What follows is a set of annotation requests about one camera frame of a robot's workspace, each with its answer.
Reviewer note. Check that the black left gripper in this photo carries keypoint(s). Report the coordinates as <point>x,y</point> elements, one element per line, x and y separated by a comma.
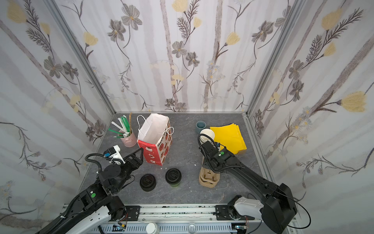
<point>133,159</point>

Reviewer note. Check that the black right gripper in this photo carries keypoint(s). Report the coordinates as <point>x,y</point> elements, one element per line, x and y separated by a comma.
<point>209,149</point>

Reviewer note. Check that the red white paper bag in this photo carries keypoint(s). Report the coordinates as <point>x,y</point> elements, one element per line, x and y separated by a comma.
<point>154,137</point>

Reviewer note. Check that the black cup lid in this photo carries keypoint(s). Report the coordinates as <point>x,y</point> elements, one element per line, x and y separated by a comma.
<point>173,175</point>

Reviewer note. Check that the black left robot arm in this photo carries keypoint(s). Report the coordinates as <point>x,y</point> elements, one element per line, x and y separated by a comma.
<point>98,203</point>

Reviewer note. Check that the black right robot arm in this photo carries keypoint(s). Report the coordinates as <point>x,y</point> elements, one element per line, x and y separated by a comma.
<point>273,204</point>

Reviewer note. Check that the stack of paper cups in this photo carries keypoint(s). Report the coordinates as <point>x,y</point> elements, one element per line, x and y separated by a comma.
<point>207,133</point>

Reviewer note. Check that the pink metal straw bucket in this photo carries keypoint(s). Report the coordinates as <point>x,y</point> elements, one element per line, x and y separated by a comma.
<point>130,140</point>

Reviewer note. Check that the yellow paper napkins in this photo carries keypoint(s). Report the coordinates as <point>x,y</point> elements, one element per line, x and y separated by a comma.
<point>230,136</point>

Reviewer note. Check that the small teal cup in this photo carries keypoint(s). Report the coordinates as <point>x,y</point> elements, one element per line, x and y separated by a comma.
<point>200,125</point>

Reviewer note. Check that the stack of pulp cup carriers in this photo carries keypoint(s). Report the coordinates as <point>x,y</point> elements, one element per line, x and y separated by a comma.
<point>208,178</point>

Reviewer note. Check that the stack of black cup lids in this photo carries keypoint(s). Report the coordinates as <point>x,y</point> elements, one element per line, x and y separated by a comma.
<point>147,182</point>

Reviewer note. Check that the green wrapped straw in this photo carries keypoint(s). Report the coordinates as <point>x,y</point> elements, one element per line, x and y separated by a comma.
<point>125,124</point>

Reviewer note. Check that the brown paper straw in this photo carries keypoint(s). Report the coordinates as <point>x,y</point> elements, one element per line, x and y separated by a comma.
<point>129,120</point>

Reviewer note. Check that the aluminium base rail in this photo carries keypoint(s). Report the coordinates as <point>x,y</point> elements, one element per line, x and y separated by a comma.
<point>245,217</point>

